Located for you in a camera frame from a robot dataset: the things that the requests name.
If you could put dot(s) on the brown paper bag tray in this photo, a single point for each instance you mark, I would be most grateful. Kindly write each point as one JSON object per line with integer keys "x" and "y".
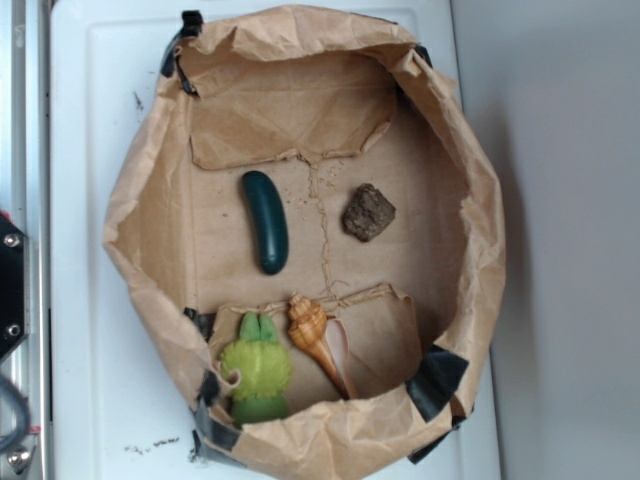
{"x": 253, "y": 93}

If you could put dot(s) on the dark green toy cucumber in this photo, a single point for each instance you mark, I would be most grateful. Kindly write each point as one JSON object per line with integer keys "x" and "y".
{"x": 270, "y": 226}

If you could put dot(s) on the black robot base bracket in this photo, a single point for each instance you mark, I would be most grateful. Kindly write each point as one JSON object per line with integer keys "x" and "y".
{"x": 12, "y": 287}

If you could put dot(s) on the tan spiral conch shell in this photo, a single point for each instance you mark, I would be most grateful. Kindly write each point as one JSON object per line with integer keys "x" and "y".
{"x": 324, "y": 338}

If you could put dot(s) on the white plastic tray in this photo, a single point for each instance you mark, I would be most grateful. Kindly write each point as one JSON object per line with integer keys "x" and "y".
{"x": 116, "y": 412}

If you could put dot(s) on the green plush toy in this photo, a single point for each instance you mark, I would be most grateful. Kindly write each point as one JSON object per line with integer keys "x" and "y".
{"x": 259, "y": 368}

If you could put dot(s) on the brown rough rock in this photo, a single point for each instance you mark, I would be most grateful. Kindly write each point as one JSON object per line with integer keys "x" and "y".
{"x": 368, "y": 213}

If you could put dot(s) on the silver aluminium rail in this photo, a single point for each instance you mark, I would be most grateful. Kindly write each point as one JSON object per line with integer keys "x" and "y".
{"x": 26, "y": 425}

